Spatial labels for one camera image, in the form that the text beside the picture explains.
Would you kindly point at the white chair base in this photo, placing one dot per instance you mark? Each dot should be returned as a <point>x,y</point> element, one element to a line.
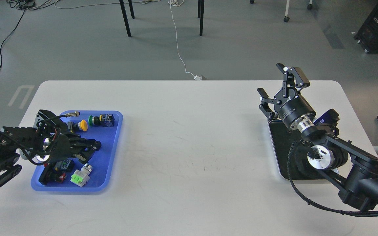
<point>280,11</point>

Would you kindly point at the silver metal tray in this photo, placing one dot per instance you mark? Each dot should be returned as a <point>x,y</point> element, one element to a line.
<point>300,154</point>

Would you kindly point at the black Robotiq gripper body image left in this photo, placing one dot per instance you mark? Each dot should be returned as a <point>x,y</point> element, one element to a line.
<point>56,147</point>

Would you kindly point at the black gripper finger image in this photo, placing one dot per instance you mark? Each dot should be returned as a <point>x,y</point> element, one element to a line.
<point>82,156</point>
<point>293,79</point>
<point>79,145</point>
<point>264,106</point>

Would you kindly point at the black Robotiq gripper body image right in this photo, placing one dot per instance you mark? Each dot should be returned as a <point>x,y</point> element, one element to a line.
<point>294,111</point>

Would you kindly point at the green push button switch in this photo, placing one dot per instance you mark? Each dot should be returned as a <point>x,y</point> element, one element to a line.
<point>103,120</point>

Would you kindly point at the green and grey switch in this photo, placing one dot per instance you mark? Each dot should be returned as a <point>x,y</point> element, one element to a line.
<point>82,176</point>

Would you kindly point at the yellow push button switch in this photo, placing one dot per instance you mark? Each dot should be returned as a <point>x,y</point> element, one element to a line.
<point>77,127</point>

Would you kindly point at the black table leg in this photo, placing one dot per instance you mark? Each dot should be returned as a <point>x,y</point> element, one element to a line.
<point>124,14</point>
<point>201,15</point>

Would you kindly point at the blue plastic tray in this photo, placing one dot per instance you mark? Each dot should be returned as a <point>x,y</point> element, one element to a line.
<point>102,160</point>

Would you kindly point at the black robot arm image left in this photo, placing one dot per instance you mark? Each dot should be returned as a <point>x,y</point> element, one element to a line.
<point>27,142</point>

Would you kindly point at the black table leg left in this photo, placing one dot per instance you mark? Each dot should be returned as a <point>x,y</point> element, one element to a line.
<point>124,14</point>

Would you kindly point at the black table leg right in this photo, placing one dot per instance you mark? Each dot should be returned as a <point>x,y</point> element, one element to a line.
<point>201,15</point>

